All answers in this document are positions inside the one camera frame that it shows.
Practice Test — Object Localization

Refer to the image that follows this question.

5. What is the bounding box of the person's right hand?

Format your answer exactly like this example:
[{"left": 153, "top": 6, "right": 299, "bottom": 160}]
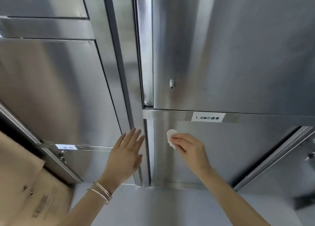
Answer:
[{"left": 169, "top": 133, "right": 212, "bottom": 177}]

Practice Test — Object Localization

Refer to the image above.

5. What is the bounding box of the person's left hand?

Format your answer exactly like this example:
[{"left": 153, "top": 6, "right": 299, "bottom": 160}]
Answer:
[{"left": 100, "top": 128, "right": 146, "bottom": 187}]

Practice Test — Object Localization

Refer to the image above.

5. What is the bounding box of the white round cotton pad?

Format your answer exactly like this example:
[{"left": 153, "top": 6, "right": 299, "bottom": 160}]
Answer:
[{"left": 167, "top": 129, "right": 178, "bottom": 150}]

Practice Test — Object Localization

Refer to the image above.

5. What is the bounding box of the person's right forearm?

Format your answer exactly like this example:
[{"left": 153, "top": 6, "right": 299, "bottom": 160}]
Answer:
[{"left": 200, "top": 168, "right": 276, "bottom": 226}]

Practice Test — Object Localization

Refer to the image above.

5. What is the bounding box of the person's left forearm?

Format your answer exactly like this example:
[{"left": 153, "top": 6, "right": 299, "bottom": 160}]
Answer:
[{"left": 64, "top": 179, "right": 114, "bottom": 226}]

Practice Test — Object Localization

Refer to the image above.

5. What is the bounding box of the large white printed label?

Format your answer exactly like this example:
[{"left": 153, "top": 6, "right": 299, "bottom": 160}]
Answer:
[{"left": 191, "top": 112, "right": 226, "bottom": 123}]

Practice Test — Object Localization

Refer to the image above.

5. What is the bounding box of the thin metal bangle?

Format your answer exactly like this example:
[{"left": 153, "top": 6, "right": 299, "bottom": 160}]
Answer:
[
  {"left": 93, "top": 182, "right": 113, "bottom": 200},
  {"left": 87, "top": 188, "right": 110, "bottom": 205}
]

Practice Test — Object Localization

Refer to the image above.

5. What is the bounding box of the small white label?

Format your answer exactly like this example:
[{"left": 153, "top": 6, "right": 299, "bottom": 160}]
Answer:
[{"left": 55, "top": 144, "right": 78, "bottom": 151}]

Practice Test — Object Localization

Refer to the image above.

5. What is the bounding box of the brown cardboard box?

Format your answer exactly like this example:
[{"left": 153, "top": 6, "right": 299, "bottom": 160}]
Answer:
[{"left": 0, "top": 130, "right": 75, "bottom": 226}]

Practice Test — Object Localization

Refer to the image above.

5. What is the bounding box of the large steel cabinet door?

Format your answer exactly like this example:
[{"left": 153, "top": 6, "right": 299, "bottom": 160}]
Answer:
[{"left": 152, "top": 0, "right": 315, "bottom": 116}]

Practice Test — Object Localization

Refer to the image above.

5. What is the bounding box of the stainless steel cabinet frame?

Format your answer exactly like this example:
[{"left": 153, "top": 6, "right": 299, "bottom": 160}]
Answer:
[{"left": 81, "top": 0, "right": 315, "bottom": 187}]

